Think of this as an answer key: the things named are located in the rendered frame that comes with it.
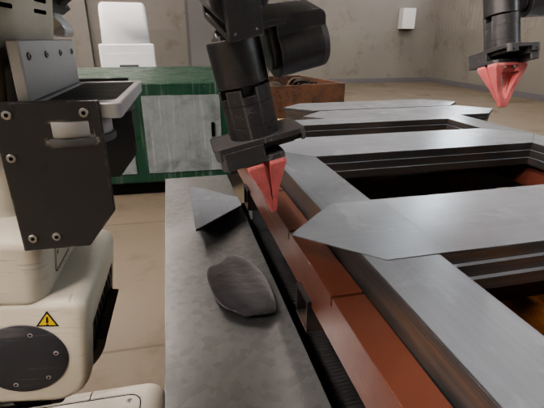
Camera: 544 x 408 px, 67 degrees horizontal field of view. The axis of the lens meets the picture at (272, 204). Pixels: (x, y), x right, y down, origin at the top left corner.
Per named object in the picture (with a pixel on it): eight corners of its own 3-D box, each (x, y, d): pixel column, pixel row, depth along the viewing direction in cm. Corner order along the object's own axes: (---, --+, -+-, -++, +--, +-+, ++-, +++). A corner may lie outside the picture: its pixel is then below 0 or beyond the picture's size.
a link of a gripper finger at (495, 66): (498, 108, 79) (497, 58, 78) (529, 104, 72) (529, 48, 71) (467, 111, 78) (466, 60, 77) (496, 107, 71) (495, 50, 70)
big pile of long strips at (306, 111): (444, 111, 190) (445, 98, 187) (508, 128, 154) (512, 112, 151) (277, 118, 172) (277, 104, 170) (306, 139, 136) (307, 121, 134)
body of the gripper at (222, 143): (213, 153, 50) (195, 92, 47) (292, 131, 51) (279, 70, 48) (219, 167, 44) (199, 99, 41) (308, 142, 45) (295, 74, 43)
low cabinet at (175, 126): (-59, 209, 286) (-99, 87, 255) (33, 146, 454) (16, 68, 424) (231, 190, 320) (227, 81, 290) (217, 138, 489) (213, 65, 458)
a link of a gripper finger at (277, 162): (232, 210, 54) (213, 142, 50) (284, 195, 54) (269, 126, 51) (240, 232, 47) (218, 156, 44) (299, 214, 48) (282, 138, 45)
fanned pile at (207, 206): (228, 184, 128) (227, 172, 127) (252, 240, 93) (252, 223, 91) (188, 187, 125) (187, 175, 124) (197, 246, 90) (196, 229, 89)
